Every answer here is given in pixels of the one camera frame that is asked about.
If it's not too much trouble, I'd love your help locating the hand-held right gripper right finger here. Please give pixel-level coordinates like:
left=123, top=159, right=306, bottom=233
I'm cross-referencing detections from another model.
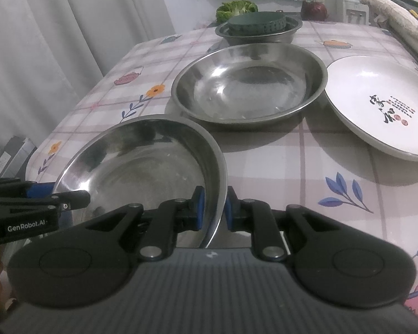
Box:
left=224, top=186, right=336, bottom=262

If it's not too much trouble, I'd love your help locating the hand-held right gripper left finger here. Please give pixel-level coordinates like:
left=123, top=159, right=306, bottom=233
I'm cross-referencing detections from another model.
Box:
left=79, top=185, right=207, bottom=261

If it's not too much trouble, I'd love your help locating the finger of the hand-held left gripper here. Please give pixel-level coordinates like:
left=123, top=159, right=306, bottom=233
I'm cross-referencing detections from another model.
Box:
left=0, top=190, right=91, bottom=213
left=0, top=177, right=55, bottom=200

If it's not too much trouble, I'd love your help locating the large steel plate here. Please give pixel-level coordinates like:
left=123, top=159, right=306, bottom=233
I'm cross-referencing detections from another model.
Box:
left=171, top=43, right=329, bottom=126
left=52, top=115, right=228, bottom=247

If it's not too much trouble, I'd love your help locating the wide steel bowl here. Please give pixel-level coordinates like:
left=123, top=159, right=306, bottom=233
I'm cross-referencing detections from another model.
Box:
left=215, top=17, right=303, bottom=45

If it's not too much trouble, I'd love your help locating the white printed ceramic plate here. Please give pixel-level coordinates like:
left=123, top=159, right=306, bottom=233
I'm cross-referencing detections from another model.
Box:
left=325, top=56, right=418, bottom=162

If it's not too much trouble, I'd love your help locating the dark green bowl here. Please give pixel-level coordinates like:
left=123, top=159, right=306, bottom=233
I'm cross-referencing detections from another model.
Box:
left=228, top=11, right=286, bottom=35

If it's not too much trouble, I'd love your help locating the deep steel bowl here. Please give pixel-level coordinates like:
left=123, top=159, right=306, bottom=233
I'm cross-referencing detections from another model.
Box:
left=223, top=17, right=298, bottom=37

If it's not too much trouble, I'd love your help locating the grey storage box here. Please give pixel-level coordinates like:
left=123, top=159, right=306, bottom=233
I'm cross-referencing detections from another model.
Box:
left=0, top=137, right=39, bottom=181

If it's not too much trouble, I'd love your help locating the white curtain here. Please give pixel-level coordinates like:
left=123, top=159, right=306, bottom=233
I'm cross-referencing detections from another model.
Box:
left=0, top=0, right=176, bottom=175

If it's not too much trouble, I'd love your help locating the green lettuce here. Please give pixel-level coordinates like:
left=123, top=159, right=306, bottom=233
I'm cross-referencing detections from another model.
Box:
left=216, top=0, right=259, bottom=23

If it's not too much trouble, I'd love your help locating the white water dispenser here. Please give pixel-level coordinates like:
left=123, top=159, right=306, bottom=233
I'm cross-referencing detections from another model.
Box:
left=336, top=0, right=370, bottom=25

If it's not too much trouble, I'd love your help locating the rolled beige mat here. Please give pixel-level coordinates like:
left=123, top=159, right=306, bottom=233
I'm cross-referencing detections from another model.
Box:
left=359, top=0, right=418, bottom=77

